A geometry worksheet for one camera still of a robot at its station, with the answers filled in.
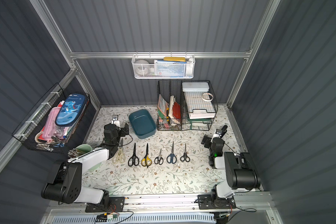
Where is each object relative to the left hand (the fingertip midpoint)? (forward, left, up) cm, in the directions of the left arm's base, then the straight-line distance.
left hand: (119, 123), depth 88 cm
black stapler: (+3, -71, -11) cm, 72 cm away
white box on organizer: (+29, -52, +7) cm, 60 cm away
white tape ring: (+22, -60, +3) cm, 64 cm away
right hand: (-4, -64, -9) cm, 64 cm away
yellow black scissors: (-19, -17, -16) cm, 30 cm away
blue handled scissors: (-16, -34, -17) cm, 41 cm away
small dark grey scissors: (-16, -43, -17) cm, 48 cm away
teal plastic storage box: (+13, -11, -18) cm, 25 cm away
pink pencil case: (-16, +24, +14) cm, 33 cm away
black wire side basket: (-19, +30, +18) cm, 40 cm away
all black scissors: (-18, -9, -16) cm, 26 cm away
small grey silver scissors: (-18, -25, -16) cm, 35 cm away
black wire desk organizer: (+19, -44, -2) cm, 48 cm away
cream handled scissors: (-15, +1, -17) cm, 23 cm away
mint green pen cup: (-15, +18, -4) cm, 24 cm away
